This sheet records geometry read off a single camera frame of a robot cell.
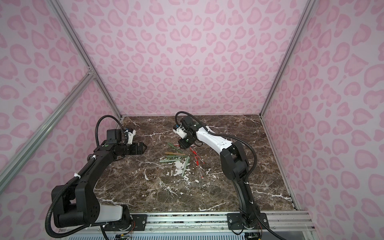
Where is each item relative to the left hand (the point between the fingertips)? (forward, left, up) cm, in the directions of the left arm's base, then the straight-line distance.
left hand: (139, 144), depth 87 cm
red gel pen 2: (+8, -19, -14) cm, 25 cm away
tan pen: (+2, -17, -13) cm, 21 cm away
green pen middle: (-1, -21, -12) cm, 24 cm away
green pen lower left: (-3, -20, -13) cm, 24 cm away
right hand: (+3, -26, -3) cm, 26 cm away
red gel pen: (-5, -34, -14) cm, 37 cm away
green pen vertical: (-8, -26, -13) cm, 30 cm away
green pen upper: (+5, -20, -13) cm, 24 cm away
